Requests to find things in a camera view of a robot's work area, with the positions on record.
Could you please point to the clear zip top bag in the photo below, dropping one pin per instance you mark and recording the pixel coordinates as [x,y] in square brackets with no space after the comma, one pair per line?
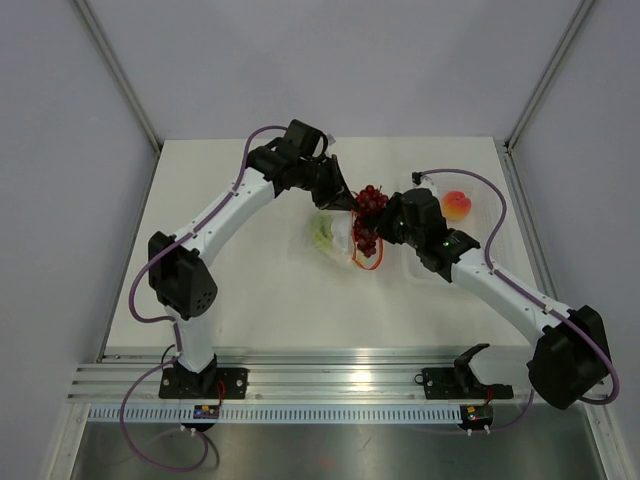
[301,246]

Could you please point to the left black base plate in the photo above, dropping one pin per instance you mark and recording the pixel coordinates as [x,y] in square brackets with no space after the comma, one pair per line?
[225,383]

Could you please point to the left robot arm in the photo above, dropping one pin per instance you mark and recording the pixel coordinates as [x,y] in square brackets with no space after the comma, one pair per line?
[179,264]

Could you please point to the left aluminium frame post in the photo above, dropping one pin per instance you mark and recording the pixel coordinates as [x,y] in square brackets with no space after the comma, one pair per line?
[97,35]

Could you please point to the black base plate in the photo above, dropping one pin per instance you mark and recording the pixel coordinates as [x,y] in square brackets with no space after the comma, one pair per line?
[448,383]
[225,383]

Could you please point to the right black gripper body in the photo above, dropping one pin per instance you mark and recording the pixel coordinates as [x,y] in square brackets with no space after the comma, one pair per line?
[392,225]

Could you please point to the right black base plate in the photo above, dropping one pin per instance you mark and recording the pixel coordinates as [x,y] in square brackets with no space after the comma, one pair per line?
[448,383]

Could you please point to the red grape bunch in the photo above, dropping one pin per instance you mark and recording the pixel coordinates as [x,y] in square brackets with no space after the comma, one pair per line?
[370,201]

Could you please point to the white plastic basket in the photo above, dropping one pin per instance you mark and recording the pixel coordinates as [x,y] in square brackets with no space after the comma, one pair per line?
[485,212]

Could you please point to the right aluminium frame post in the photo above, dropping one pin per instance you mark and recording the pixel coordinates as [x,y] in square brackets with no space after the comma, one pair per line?
[566,43]

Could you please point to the peach fruit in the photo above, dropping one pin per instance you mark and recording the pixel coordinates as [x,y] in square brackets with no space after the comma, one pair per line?
[455,206]

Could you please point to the white slotted cable duct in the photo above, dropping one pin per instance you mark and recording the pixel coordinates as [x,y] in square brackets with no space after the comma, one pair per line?
[285,414]

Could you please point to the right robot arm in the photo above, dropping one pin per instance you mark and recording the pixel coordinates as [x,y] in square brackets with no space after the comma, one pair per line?
[570,348]

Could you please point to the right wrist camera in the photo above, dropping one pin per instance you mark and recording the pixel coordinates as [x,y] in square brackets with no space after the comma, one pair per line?
[424,181]

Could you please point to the aluminium frame post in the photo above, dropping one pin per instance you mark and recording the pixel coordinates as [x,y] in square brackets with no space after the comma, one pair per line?
[97,35]
[566,43]

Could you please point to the aluminium mounting rail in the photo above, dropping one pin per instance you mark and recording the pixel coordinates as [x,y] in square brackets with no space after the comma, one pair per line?
[315,376]

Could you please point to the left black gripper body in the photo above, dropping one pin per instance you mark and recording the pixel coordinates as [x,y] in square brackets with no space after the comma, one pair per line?
[322,181]

